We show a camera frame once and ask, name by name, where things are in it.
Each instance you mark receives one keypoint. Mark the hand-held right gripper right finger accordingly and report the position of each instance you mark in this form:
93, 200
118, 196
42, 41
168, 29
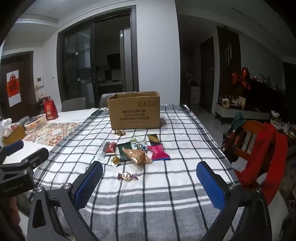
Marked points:
210, 187

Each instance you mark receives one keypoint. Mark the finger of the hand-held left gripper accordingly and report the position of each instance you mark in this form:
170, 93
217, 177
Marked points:
13, 147
34, 158

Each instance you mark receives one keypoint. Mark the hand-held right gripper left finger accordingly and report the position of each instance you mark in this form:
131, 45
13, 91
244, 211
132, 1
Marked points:
89, 183

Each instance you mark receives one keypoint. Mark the dark green snack packet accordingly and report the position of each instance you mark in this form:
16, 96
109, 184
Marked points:
122, 150

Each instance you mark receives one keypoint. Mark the blue foil candy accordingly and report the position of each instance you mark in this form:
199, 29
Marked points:
140, 146

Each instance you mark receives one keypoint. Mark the brown cardboard box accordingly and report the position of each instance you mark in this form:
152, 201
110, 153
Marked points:
134, 111

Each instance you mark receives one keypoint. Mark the yellow tissue box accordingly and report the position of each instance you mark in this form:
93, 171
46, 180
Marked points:
13, 135

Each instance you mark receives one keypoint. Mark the clear plastic snack packet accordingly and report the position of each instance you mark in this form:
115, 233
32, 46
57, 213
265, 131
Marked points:
103, 151

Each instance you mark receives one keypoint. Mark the round amber candy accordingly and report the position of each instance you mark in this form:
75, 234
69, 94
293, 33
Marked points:
115, 160

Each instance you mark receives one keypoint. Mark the patterned floral table mat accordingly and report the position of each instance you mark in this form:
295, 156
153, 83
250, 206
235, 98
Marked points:
57, 132

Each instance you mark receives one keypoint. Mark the purple gold wrapped candy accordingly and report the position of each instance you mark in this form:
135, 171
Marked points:
127, 176

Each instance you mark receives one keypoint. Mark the small red snack packet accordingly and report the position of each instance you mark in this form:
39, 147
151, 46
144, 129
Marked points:
112, 147

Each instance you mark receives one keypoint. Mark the grey checked tablecloth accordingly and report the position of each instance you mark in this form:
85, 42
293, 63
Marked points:
161, 185

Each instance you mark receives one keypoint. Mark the red gift bag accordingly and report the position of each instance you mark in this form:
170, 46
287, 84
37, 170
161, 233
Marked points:
49, 111

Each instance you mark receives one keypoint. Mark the gold brown snack packet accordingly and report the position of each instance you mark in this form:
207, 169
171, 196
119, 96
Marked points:
137, 157

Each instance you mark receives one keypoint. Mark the wooden chair with red cloth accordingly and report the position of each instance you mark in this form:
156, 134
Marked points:
259, 162

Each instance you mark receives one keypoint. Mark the red door poster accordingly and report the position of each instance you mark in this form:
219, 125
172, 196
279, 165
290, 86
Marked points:
13, 88

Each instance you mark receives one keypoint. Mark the pale green square candy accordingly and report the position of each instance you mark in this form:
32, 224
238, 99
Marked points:
133, 139

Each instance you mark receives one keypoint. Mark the pink snack packet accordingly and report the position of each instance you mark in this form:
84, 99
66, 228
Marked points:
158, 153

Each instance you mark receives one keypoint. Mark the grey dining chair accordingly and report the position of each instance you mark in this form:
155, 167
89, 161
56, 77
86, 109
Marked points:
73, 104
105, 98

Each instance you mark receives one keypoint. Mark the brown entrance door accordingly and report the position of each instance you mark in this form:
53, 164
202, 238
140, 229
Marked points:
27, 81

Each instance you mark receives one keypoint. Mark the green cloth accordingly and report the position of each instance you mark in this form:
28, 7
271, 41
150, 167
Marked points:
237, 121

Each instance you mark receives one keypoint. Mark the black gold snack packet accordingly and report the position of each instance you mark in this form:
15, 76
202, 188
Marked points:
153, 139

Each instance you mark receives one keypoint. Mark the white low bench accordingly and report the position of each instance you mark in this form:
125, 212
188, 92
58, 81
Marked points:
242, 113

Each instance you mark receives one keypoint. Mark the small woven basket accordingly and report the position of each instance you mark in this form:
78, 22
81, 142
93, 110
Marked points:
226, 104

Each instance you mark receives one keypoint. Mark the white floor box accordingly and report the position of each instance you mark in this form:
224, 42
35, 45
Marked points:
195, 95

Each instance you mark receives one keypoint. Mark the lotus flower ornament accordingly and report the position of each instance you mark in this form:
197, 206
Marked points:
275, 114

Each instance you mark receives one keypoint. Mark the dark sideboard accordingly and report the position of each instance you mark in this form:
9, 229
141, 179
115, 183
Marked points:
263, 97

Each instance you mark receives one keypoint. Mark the glass sliding door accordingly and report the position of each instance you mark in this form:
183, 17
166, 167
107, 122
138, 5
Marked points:
76, 58

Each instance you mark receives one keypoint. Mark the red foil balloons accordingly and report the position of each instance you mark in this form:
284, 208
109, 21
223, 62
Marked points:
241, 78

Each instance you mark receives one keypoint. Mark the dark interior door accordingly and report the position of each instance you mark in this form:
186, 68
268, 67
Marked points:
207, 74

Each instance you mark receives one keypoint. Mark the silver refrigerator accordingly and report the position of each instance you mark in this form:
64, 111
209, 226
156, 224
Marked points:
126, 58

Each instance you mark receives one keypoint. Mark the tall dark cabinet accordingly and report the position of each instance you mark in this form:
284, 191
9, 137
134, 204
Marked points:
229, 46

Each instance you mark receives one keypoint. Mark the white wall intercom panel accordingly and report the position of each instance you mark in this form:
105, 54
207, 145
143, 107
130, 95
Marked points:
40, 82

